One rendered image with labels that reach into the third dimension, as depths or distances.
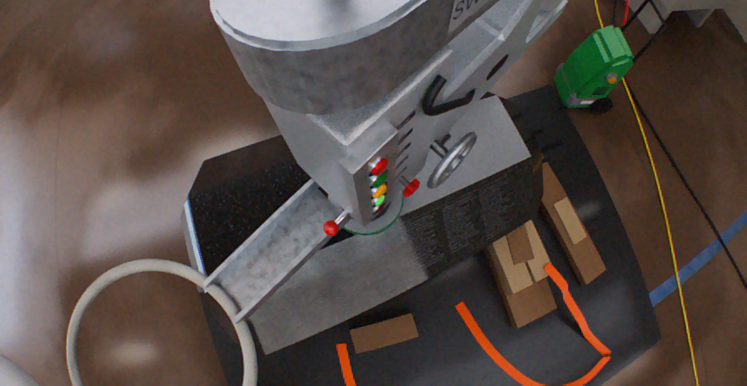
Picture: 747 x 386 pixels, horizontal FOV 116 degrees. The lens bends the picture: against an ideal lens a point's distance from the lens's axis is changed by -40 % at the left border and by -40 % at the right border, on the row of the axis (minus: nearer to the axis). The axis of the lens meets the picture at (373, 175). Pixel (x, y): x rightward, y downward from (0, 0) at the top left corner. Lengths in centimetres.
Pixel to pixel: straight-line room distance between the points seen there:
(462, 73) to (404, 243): 66
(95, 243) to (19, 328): 120
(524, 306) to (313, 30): 179
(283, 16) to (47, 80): 376
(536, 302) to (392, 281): 94
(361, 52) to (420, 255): 98
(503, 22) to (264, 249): 71
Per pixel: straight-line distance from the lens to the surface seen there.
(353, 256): 116
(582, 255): 214
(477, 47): 71
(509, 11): 75
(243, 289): 91
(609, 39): 228
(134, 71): 309
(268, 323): 130
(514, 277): 184
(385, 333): 180
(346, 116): 44
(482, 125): 128
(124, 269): 98
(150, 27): 335
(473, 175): 120
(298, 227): 89
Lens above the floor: 193
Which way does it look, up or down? 70 degrees down
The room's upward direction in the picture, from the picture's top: 4 degrees counter-clockwise
